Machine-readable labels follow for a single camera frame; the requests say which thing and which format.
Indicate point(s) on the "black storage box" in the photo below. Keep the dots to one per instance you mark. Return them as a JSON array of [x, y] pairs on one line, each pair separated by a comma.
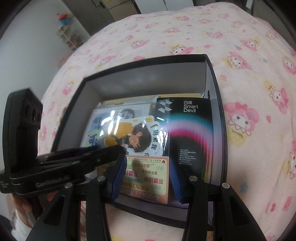
[[160, 75]]

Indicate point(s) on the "yellow envelope in box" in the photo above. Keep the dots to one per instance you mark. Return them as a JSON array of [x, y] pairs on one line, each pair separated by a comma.
[[144, 99]]

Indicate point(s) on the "anime boy sticker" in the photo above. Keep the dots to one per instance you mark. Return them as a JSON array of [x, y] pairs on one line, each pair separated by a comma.
[[140, 137]]

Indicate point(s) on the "white shelf with trinkets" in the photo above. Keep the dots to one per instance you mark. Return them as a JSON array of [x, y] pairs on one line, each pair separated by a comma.
[[66, 33]]

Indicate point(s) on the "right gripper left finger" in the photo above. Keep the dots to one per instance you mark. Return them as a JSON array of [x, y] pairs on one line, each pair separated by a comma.
[[61, 218]]

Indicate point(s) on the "person's left hand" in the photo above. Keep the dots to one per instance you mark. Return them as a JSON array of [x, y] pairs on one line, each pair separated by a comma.
[[23, 207]]

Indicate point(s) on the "comic pouch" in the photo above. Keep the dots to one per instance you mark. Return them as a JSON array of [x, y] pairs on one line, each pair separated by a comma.
[[106, 119]]

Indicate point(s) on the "orange red card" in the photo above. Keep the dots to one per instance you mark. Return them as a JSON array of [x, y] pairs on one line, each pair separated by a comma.
[[147, 178]]

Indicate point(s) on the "Smart Devil screen protector box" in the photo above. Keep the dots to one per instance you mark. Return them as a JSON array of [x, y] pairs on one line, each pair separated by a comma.
[[188, 123]]

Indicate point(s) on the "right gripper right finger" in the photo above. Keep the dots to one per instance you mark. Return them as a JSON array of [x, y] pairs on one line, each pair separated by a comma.
[[212, 206]]

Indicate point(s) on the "pink cartoon blanket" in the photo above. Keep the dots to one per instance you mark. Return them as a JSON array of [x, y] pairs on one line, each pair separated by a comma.
[[255, 69]]

